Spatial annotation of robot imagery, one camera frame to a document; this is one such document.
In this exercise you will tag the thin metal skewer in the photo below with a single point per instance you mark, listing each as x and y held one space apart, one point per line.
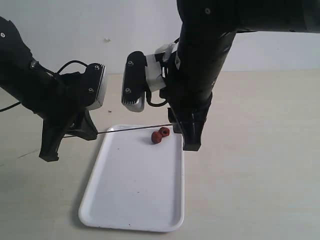
135 128

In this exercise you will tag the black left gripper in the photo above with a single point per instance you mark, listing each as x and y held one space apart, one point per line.
59 101

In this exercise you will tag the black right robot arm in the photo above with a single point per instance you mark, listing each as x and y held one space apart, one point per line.
207 33

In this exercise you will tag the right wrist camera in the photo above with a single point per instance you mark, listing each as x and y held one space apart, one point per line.
134 82

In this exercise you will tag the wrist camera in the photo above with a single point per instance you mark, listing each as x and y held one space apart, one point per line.
134 82
94 81

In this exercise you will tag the white plastic tray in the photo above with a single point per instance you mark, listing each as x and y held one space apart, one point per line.
136 184

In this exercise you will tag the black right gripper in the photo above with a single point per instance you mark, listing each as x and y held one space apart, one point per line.
188 79

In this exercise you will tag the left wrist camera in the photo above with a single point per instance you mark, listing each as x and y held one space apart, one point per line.
94 81

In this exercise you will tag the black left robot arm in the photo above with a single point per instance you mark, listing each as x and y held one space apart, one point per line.
17 64

